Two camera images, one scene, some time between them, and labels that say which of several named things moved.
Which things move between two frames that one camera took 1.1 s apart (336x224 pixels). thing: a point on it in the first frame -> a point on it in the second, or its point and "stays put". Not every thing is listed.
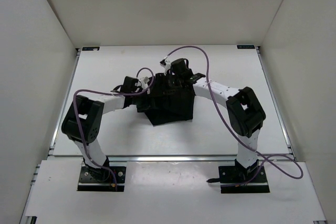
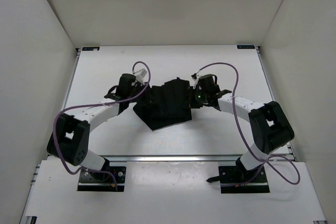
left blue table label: x=90 y=48 stays put
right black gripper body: x=177 y=81 -> x=198 y=97
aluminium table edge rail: x=148 y=158 stays put
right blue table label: x=245 y=46 stays put
